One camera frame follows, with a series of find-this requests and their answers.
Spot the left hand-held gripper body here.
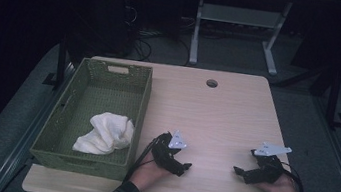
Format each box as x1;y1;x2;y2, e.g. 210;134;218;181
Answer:
147;126;190;176

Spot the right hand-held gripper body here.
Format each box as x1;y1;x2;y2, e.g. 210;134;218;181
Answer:
241;139;294;190

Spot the white towel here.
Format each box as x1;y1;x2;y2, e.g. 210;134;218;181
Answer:
71;107;137;160

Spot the green woven basket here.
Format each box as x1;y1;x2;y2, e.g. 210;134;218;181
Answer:
26;51;155;184

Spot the person's left hand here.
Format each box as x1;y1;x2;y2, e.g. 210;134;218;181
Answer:
127;149;175;192

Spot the black metal post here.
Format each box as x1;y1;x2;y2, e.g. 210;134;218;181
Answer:
42;30;71;90
322;67;341;130

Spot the tangle of floor cables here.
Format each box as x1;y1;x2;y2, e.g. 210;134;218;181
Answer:
114;0;200;68

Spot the white metal table frame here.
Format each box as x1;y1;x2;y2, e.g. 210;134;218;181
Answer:
176;0;341;85

